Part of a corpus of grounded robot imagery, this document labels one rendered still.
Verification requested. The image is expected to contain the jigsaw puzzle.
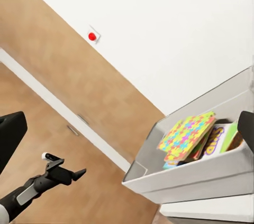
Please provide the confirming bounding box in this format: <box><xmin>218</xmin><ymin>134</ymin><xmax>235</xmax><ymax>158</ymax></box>
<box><xmin>165</xmin><ymin>111</ymin><xmax>216</xmax><ymax>162</ymax></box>
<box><xmin>157</xmin><ymin>116</ymin><xmax>216</xmax><ymax>160</ymax></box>

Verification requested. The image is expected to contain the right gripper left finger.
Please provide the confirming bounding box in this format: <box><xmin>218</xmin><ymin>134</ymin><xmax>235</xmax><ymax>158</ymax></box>
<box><xmin>0</xmin><ymin>111</ymin><xmax>28</xmax><ymax>174</ymax></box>

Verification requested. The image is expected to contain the toy box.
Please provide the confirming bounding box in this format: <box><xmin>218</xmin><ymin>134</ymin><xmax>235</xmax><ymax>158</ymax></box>
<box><xmin>122</xmin><ymin>67</ymin><xmax>254</xmax><ymax>204</ymax></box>

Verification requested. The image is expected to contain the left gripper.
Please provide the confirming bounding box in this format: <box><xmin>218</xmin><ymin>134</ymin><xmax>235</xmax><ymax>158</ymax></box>
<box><xmin>40</xmin><ymin>159</ymin><xmax>86</xmax><ymax>191</ymax></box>

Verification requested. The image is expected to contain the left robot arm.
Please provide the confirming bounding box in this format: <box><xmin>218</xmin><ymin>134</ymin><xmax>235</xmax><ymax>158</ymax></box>
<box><xmin>0</xmin><ymin>153</ymin><xmax>86</xmax><ymax>224</ymax></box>

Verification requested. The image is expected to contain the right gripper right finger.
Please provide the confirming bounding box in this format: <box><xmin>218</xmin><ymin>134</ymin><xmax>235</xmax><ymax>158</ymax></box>
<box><xmin>237</xmin><ymin>111</ymin><xmax>254</xmax><ymax>153</ymax></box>

